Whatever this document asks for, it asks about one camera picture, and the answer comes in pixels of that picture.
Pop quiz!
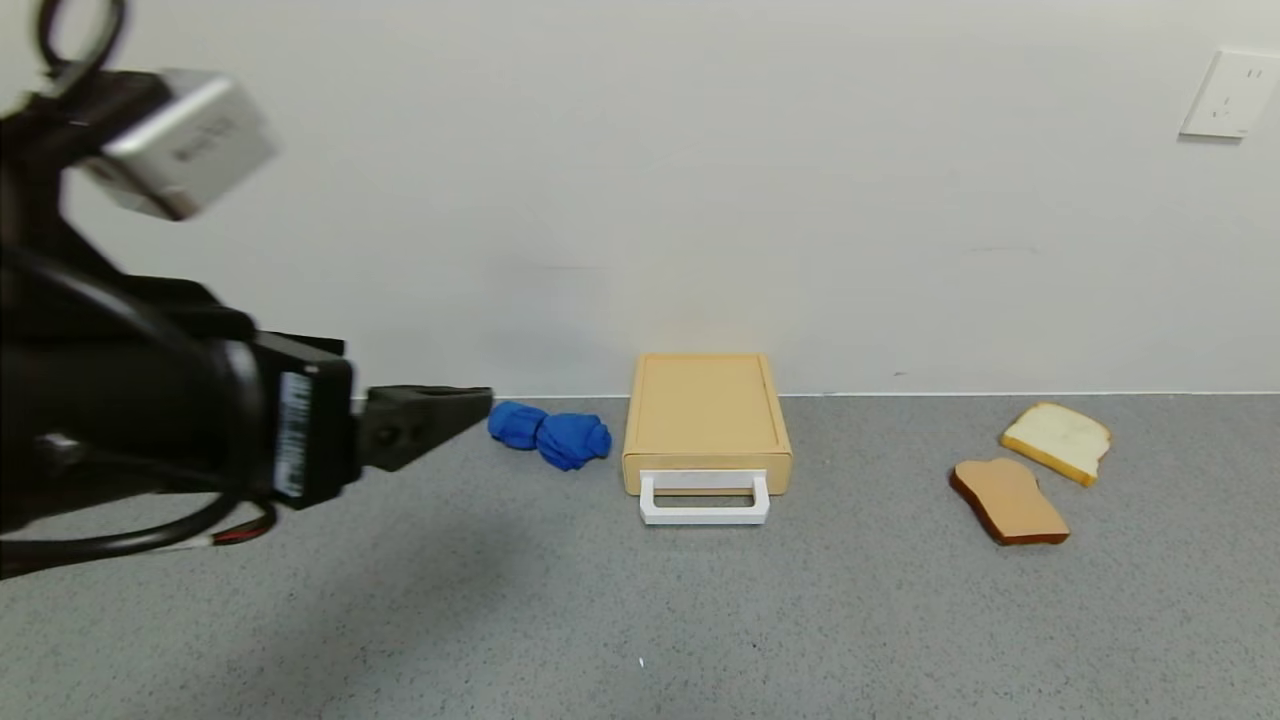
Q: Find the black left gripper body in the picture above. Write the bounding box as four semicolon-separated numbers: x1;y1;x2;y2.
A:
116;329;362;511

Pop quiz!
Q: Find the yellow drawer with white handle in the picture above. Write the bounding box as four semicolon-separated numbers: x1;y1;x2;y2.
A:
624;455;793;526

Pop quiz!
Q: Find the crumpled blue cloth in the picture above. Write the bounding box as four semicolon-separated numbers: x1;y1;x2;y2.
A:
487;401;613;473

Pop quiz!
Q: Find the brown toast slice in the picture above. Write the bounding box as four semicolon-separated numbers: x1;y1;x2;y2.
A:
948;457;1071;547

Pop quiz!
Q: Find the white bread slice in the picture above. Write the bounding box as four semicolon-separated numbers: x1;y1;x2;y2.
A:
1000;401;1114;488

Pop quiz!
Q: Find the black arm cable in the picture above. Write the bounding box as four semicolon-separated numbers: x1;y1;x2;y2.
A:
0;0;279;573

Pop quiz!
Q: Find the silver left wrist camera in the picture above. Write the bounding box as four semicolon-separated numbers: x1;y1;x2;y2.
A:
78;68;280;223

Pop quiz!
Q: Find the white wall socket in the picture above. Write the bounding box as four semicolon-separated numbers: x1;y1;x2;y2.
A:
1180;47;1280;139

